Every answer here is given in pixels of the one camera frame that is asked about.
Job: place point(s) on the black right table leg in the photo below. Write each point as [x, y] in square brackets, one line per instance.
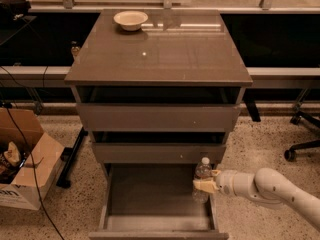
[252, 109]

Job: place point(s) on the black bag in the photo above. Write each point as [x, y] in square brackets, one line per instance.
[10, 10]

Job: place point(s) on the small bottle behind cabinet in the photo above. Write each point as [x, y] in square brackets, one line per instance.
[75, 48]

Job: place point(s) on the black table leg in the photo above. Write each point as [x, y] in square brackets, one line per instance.
[252, 109]
[68, 156]

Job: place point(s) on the black office chair base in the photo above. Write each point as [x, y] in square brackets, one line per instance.
[307, 126]

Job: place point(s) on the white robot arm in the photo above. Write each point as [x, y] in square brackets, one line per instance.
[267, 188]

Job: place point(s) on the brown cardboard box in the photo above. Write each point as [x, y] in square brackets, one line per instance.
[40, 159]

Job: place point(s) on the white ceramic bowl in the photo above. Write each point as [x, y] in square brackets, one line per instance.
[130, 20]

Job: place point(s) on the grey open bottom drawer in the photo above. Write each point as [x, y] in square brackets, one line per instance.
[154, 202]

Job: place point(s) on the grey top drawer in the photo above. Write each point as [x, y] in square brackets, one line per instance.
[152, 109]

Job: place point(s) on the grey middle drawer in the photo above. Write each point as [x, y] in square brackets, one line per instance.
[158, 147]

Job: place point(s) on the grey drawer cabinet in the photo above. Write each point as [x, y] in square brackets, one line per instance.
[173, 48]

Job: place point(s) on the clear plastic water bottle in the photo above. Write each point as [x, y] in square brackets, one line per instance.
[202, 172]

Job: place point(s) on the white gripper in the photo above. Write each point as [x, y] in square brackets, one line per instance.
[226, 182]

